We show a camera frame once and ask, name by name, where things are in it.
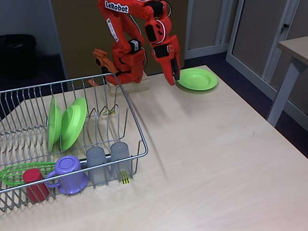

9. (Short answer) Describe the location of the green plastic plate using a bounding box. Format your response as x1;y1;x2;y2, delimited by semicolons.
47;95;62;152
60;97;88;151
177;68;218;91

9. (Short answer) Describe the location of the smoky translucent plastic cup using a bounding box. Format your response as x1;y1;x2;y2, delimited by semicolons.
110;142;132;181

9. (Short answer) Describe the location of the pale translucent plastic cup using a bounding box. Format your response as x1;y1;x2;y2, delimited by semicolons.
86;147;108;186

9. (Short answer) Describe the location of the purple plastic mug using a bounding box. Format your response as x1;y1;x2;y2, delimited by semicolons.
44;155;89;195

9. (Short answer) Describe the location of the green whisk with steel handle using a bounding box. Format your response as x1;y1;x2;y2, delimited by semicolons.
0;155;113;186

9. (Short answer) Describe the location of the red plastic cup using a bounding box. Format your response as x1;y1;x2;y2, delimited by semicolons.
23;168;51;202

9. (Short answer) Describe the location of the wooden base block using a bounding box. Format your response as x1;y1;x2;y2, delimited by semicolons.
107;73;152;97

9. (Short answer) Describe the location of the orange clamp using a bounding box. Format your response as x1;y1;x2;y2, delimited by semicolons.
88;48;121;87

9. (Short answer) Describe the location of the brown board panel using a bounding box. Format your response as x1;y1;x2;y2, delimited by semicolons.
51;0;189;80

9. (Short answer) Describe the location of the grey cabinet with lock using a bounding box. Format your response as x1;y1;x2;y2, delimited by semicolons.
225;0;308;114

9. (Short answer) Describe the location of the beige side table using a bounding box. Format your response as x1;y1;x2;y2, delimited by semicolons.
267;36;308;128

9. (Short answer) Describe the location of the black trash bin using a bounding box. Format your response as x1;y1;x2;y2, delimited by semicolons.
0;34;37;79

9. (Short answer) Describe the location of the metal wire dish rack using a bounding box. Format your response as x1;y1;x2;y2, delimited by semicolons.
0;73;149;213

